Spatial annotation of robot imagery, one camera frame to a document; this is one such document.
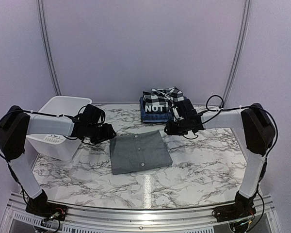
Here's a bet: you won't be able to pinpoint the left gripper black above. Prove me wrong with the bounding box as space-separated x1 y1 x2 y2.
86 123 116 144

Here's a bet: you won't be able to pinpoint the left wall aluminium profile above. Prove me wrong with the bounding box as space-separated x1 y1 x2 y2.
36 0 62 96

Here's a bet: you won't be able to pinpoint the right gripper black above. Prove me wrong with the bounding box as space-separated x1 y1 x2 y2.
164 118 189 136

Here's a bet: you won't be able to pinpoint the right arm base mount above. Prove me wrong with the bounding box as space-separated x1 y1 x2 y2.
211 191 257 222

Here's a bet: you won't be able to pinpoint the grey long sleeve shirt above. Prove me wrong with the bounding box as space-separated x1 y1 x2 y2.
110 130 173 175

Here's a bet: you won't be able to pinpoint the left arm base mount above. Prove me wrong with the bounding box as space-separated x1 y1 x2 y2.
23 190 67 221

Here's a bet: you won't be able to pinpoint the aluminium frame rail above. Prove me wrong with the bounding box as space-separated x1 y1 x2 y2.
0 193 281 233

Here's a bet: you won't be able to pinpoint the blue checked folded shirt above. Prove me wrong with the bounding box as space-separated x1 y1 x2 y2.
139 97 174 123

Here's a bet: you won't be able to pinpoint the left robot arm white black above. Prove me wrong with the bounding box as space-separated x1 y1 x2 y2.
0 104 116 216

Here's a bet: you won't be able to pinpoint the black shirt white letters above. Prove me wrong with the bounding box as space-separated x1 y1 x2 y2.
144 102 173 114

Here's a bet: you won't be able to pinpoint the black white plaid shirt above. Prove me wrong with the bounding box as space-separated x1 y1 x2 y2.
143 87 185 105

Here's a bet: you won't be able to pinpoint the right wall aluminium profile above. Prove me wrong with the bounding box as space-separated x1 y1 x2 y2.
223 0 252 107

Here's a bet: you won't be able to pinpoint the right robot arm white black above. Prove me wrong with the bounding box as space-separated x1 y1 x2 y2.
164 99 278 217

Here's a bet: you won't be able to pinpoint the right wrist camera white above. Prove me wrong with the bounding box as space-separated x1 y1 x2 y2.
171 106 183 122

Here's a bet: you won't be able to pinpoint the wall aluminium profile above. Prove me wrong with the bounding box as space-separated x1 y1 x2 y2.
223 0 252 107
36 0 62 96

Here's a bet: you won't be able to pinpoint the white plastic bin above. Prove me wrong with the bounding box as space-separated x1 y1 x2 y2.
26 96 92 161

